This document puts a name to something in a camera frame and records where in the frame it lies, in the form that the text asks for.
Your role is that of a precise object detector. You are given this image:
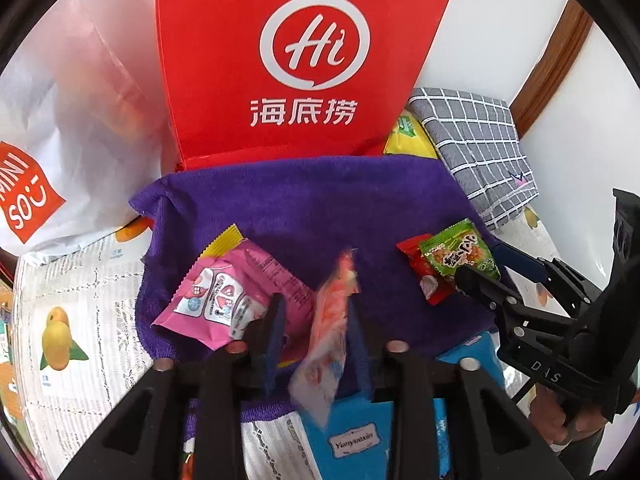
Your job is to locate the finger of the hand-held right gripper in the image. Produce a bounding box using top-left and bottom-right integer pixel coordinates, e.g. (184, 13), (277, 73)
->
(455, 265), (528, 322)
(492, 242), (603, 318)

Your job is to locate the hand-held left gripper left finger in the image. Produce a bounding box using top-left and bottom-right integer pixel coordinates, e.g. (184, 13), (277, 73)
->
(57, 294), (288, 480)

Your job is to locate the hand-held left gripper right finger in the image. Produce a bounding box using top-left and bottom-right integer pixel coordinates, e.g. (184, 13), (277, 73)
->
(347, 296), (571, 480)

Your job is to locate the green snack packet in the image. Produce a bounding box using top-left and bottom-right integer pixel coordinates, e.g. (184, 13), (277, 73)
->
(419, 218), (501, 281)

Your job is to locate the pink orange snack packet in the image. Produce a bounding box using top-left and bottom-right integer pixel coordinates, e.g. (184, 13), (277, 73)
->
(289, 247), (361, 428)

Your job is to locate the person's right hand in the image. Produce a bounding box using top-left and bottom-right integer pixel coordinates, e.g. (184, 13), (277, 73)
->
(530, 385), (608, 456)

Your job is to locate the red snack packet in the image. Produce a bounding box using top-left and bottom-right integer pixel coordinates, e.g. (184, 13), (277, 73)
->
(396, 235), (456, 306)

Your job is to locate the large pink snack packet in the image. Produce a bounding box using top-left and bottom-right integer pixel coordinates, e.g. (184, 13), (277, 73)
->
(151, 224), (321, 351)

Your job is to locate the blue tissue pack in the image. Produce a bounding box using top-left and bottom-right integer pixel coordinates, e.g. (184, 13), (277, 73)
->
(300, 332), (506, 480)

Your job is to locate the grey checked folded cloth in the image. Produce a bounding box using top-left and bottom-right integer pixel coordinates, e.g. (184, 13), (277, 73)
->
(407, 87), (540, 231)

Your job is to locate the purple towel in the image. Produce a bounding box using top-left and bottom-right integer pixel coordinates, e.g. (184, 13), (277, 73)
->
(129, 156), (501, 423)

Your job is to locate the yellow green snack bag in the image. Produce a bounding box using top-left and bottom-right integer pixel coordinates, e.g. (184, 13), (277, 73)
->
(382, 116), (441, 160)

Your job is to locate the fruit print bed cover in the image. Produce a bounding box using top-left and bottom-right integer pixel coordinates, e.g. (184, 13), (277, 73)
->
(0, 205), (566, 480)

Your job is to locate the red paper bag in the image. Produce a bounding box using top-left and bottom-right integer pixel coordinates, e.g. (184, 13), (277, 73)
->
(154, 0), (460, 171)

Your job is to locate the white plastic shopping bag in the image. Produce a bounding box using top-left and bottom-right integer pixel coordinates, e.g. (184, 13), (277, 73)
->
(0, 0), (176, 256)

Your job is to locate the brown wooden door frame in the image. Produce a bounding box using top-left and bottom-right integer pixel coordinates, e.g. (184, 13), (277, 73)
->
(510, 0), (593, 138)

